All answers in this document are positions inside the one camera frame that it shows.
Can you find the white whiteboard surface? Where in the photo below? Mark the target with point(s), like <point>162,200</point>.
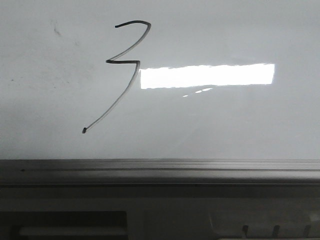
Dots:
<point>186,79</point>

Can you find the grey aluminium whiteboard frame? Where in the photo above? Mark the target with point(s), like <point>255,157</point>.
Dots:
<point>174,171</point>

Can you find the grey marker tray ledge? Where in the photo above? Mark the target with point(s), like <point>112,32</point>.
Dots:
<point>160,212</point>

